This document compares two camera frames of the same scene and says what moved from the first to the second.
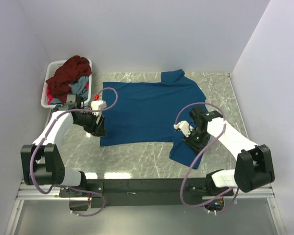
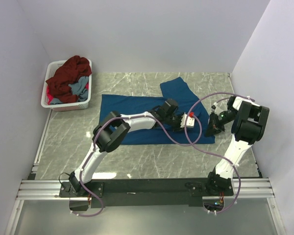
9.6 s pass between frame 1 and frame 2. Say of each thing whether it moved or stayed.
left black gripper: moved
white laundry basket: stayed
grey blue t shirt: stayed
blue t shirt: moved
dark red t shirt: stayed
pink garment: stayed
